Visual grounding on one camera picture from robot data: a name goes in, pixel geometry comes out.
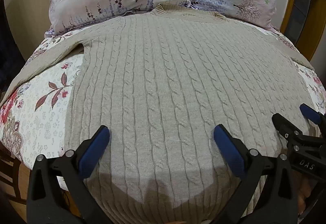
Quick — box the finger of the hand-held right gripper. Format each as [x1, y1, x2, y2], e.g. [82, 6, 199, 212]
[300, 103, 326, 126]
[272, 113, 306, 150]

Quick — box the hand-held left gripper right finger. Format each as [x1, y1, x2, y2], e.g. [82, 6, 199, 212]
[213, 124, 298, 224]

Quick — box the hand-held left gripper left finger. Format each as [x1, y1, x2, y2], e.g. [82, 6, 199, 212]
[27, 125, 110, 224]

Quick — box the beige cable-knit sweater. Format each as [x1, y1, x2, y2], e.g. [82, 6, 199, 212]
[0, 3, 316, 224]

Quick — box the white floral bed sheet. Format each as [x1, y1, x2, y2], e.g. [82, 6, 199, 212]
[0, 28, 326, 189]

